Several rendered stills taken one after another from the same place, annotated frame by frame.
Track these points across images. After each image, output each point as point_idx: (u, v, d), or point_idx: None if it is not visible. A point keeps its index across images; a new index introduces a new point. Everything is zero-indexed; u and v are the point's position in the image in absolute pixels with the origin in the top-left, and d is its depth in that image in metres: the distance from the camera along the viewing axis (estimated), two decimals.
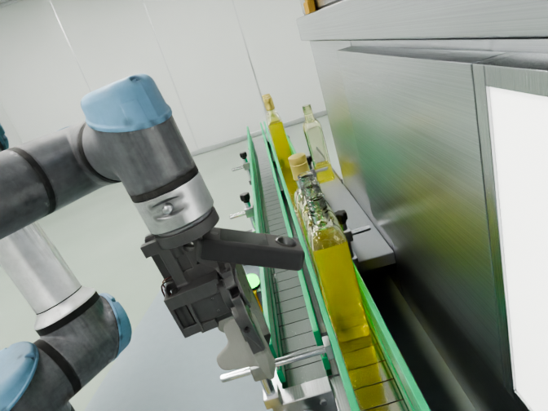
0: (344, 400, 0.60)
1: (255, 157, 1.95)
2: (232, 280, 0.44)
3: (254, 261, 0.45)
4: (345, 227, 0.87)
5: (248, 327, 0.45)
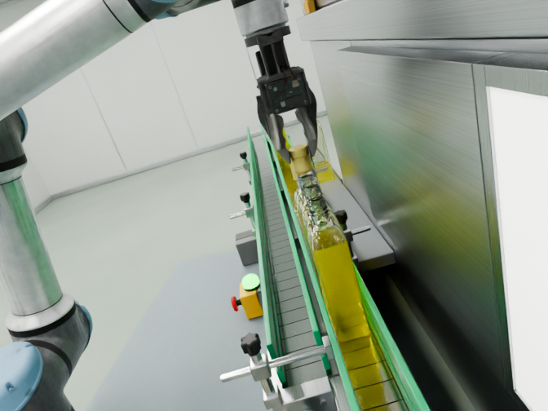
0: (344, 400, 0.60)
1: (255, 157, 1.95)
2: None
3: None
4: (345, 227, 0.87)
5: (311, 103, 0.69)
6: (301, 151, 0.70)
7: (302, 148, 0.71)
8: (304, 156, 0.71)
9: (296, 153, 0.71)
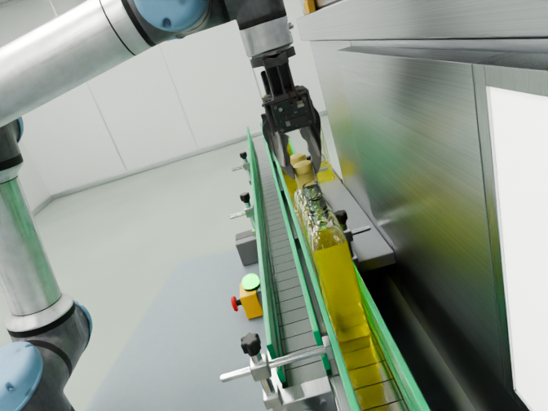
0: (344, 400, 0.60)
1: (255, 157, 1.95)
2: None
3: None
4: (345, 227, 0.87)
5: (315, 121, 0.70)
6: (305, 167, 0.72)
7: (306, 164, 0.72)
8: (308, 172, 0.72)
9: (301, 170, 0.72)
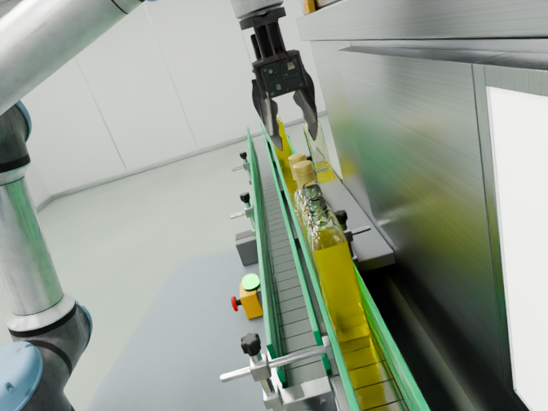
0: (344, 400, 0.60)
1: (255, 157, 1.95)
2: None
3: None
4: (345, 227, 0.87)
5: (309, 86, 0.68)
6: (305, 167, 0.72)
7: (306, 165, 0.72)
8: (308, 172, 0.72)
9: (301, 170, 0.72)
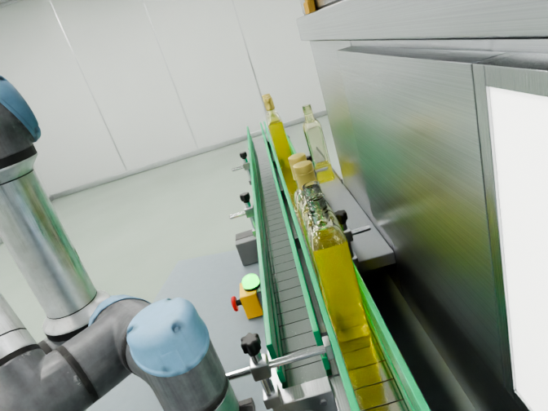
0: (344, 400, 0.60)
1: (255, 157, 1.95)
2: None
3: None
4: (345, 227, 0.87)
5: None
6: (305, 167, 0.72)
7: (306, 165, 0.72)
8: (308, 172, 0.72)
9: (301, 170, 0.72)
